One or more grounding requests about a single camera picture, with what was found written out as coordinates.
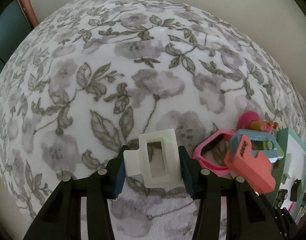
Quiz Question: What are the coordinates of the floral grey white blanket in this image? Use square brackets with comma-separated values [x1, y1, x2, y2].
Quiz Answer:
[0, 0, 306, 239]

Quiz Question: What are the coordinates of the teal rimmed white tray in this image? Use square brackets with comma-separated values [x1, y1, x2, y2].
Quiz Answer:
[265, 128, 306, 219]

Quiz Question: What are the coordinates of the black power adapter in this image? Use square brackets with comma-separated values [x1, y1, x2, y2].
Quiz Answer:
[290, 179, 302, 202]

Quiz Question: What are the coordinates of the white plastic bracket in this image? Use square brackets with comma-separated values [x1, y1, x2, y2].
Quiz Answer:
[124, 129, 182, 188]

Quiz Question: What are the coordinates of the coral blue folding toy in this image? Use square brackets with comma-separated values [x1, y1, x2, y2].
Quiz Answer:
[224, 129, 280, 194]

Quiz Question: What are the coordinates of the dark teal cabinet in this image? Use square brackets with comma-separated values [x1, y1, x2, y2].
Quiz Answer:
[0, 1, 32, 73]

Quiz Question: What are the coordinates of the pink brown puppy figure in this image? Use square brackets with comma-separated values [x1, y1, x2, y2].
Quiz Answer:
[236, 111, 278, 134]

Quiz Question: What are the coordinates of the black toy car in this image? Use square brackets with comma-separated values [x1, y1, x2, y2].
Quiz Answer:
[274, 189, 288, 209]

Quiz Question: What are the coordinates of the pink smartwatch band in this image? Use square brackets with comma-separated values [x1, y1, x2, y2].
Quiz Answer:
[192, 129, 234, 177]

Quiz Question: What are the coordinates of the pink board by wall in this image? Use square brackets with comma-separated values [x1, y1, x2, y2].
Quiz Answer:
[16, 0, 39, 29]

